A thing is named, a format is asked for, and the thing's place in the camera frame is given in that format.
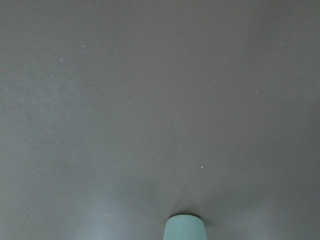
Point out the green plastic cup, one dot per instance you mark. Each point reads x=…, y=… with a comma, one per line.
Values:
x=184, y=227

